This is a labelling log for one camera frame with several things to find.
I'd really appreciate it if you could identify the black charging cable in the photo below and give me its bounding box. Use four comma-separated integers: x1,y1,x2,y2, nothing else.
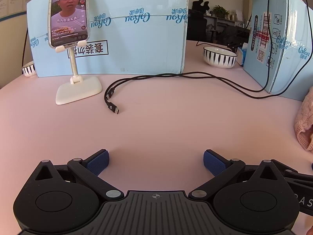
105,0,272,115
105,46,313,103

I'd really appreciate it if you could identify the small white black-striped bowl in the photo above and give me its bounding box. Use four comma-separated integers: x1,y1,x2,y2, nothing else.
22,61,38,77

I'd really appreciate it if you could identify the thin black cable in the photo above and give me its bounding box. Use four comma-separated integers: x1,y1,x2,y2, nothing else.
22,27,29,65

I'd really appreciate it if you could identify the white phone stand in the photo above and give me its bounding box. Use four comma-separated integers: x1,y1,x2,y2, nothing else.
55,40,103,105

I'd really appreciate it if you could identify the light blue tissue pack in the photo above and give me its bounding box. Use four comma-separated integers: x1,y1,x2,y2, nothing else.
236,43,251,66

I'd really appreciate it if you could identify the large light blue carton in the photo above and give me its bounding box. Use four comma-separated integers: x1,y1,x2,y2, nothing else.
26,0,190,77

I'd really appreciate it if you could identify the potted green plant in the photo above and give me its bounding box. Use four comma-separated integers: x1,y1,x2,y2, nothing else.
212,5,230,19

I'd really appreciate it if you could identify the background office desk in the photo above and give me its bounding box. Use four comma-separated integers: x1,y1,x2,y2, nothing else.
203,15,251,46

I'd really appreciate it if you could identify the black office chair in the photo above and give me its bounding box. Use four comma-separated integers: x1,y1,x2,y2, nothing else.
187,0,213,42

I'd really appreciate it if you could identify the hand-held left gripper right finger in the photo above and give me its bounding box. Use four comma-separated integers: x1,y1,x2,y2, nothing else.
188,149,282,202

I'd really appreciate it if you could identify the white bowl with black stripes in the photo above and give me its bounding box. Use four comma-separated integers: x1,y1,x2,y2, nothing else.
203,46,237,69

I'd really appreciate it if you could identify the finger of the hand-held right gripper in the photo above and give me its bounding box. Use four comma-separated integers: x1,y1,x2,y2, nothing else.
270,159,313,189

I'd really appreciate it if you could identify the wall notice poster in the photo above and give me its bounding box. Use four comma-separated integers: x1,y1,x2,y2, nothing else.
0,0,35,20

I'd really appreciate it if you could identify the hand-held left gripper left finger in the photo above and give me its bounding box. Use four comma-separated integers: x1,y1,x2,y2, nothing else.
32,149,125,202

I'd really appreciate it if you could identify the smartphone with lit screen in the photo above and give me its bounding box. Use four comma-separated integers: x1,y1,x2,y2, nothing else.
48,0,89,48

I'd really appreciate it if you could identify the pink knitted sweater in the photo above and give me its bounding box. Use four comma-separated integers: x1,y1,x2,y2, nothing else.
294,86,313,151

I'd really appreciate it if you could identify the light blue carton with barcode label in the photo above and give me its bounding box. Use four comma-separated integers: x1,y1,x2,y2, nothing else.
243,0,313,101

